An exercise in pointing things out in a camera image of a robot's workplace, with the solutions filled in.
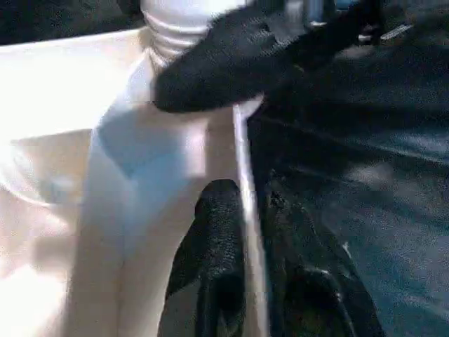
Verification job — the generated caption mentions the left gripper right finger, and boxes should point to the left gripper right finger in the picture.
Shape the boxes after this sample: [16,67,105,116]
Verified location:
[255,171,385,337]

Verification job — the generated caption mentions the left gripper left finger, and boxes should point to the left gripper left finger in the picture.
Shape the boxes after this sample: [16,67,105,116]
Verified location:
[164,178,253,337]

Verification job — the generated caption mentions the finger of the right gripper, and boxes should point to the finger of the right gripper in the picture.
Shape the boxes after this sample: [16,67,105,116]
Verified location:
[154,0,380,114]

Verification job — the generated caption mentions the white plastic table leg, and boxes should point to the white plastic table leg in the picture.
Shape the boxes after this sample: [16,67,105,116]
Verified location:
[138,0,257,70]

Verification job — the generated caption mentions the white plastic table top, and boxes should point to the white plastic table top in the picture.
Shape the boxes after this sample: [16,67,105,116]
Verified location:
[0,26,273,337]

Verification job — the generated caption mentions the black work mat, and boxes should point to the black work mat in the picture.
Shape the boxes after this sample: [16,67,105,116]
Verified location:
[0,0,449,337]

